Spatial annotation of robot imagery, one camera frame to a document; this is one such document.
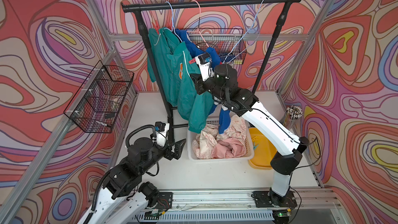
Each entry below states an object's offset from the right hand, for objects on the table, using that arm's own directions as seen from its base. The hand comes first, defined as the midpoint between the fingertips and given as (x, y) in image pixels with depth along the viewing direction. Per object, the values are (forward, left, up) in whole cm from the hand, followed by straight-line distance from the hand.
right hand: (193, 77), depth 65 cm
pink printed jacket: (-15, -7, -32) cm, 36 cm away
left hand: (-19, +7, -16) cm, 26 cm away
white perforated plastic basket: (-19, -28, -36) cm, 49 cm away
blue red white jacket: (-9, -15, -25) cm, 31 cm away
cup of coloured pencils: (-1, -54, -28) cm, 61 cm away
